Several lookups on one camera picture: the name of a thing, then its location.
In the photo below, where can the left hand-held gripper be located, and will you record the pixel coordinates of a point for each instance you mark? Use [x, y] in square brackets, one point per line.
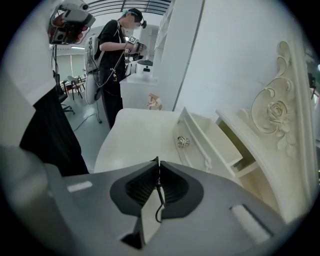
[72, 20]

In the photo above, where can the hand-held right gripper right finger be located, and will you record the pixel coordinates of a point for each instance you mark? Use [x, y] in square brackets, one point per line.
[212, 212]

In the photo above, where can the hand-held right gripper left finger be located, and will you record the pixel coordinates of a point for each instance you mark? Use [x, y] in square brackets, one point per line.
[100, 200]

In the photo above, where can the white drawer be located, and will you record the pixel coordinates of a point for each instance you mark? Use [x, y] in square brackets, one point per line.
[212, 140]

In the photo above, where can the white ornate dressing table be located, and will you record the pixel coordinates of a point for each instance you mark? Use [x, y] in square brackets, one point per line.
[140, 140]

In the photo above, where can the oval vanity mirror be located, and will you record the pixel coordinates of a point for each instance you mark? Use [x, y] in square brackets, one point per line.
[275, 112]

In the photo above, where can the person's left hand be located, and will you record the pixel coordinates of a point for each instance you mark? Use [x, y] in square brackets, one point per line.
[82, 33]

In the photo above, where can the white chair wooden legs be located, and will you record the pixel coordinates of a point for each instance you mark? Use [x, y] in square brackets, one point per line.
[75, 83]

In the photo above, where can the black office chair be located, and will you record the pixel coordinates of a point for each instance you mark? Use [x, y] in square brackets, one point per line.
[63, 97]

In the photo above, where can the white rice cooker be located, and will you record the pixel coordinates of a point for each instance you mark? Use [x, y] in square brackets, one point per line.
[146, 72]

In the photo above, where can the white low cabinet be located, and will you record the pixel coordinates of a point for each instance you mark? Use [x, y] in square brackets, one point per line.
[135, 95]

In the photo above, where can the wooden chair brown seat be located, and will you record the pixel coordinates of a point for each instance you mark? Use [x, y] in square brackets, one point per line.
[153, 101]

